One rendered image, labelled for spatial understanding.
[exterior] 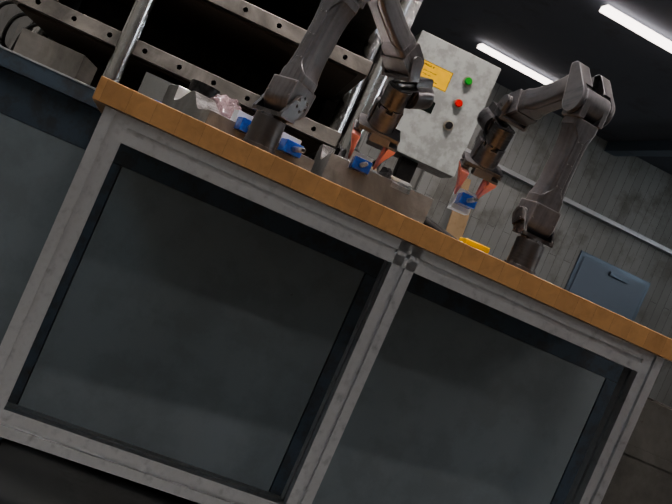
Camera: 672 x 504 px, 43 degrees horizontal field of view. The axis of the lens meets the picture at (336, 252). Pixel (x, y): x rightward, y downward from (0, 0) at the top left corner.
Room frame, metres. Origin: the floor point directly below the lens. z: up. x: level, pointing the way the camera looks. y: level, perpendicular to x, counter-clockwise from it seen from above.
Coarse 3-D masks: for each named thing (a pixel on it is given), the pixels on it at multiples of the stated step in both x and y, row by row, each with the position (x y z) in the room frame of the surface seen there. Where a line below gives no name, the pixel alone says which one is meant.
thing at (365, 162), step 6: (354, 150) 1.95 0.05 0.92; (354, 156) 1.92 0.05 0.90; (360, 156) 1.95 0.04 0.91; (366, 156) 1.95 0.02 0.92; (354, 162) 1.91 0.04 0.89; (360, 162) 1.91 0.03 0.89; (366, 162) 1.86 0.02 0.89; (354, 168) 1.91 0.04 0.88; (360, 168) 1.91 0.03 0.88; (366, 168) 1.91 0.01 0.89
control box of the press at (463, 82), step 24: (432, 48) 2.83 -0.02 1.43; (456, 48) 2.84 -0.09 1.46; (432, 72) 2.83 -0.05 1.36; (456, 72) 2.84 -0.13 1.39; (480, 72) 2.85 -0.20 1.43; (456, 96) 2.85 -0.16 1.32; (480, 96) 2.86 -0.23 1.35; (408, 120) 2.83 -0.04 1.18; (432, 120) 2.84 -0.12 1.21; (456, 120) 2.85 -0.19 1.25; (408, 144) 2.84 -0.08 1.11; (432, 144) 2.85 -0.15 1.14; (456, 144) 2.86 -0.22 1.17; (408, 168) 2.89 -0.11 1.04; (432, 168) 2.87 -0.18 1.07; (456, 168) 2.86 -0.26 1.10
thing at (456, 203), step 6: (462, 192) 2.08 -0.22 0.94; (468, 192) 2.12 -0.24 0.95; (456, 198) 2.11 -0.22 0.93; (462, 198) 2.07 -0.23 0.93; (468, 198) 2.06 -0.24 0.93; (474, 198) 2.04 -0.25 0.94; (450, 204) 2.12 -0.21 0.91; (456, 204) 2.11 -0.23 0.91; (462, 204) 2.08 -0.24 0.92; (468, 204) 2.08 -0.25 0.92; (474, 204) 2.08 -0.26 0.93; (456, 210) 2.13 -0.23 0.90; (462, 210) 2.12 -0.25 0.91; (468, 210) 2.12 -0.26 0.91
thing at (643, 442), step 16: (640, 416) 3.82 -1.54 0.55; (656, 416) 3.83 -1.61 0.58; (640, 432) 3.83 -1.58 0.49; (656, 432) 3.84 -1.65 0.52; (640, 448) 3.83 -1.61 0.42; (656, 448) 3.84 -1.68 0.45; (624, 464) 3.82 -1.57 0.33; (640, 464) 3.84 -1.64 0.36; (656, 464) 3.85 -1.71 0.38; (624, 480) 3.83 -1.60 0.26; (640, 480) 3.84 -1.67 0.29; (656, 480) 3.86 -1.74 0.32; (608, 496) 3.82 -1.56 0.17; (624, 496) 3.84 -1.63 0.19; (640, 496) 3.85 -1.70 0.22; (656, 496) 3.86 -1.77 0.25
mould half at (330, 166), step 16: (320, 160) 2.11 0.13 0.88; (336, 160) 1.93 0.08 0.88; (320, 176) 1.95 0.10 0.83; (336, 176) 1.93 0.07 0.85; (352, 176) 1.94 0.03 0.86; (368, 176) 1.94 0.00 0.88; (368, 192) 1.95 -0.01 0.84; (384, 192) 1.95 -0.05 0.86; (400, 192) 1.96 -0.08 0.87; (416, 192) 1.96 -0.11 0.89; (400, 208) 1.96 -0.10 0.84; (416, 208) 1.96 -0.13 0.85
